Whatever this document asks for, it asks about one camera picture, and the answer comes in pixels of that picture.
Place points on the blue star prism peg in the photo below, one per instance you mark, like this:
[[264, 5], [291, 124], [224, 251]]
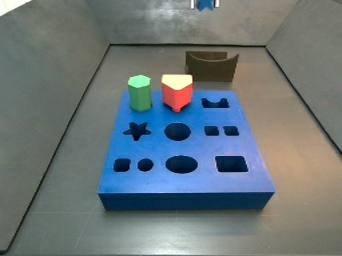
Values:
[[204, 4]]

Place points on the red pentagon prism peg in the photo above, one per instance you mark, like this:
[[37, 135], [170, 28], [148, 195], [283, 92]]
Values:
[[176, 90]]

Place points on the black curved fixture stand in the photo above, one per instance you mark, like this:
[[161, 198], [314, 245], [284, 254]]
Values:
[[211, 66]]

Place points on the green hexagonal prism peg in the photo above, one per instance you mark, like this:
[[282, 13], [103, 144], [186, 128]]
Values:
[[139, 89]]

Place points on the blue shape sorter block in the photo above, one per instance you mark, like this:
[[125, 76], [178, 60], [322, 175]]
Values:
[[184, 160]]

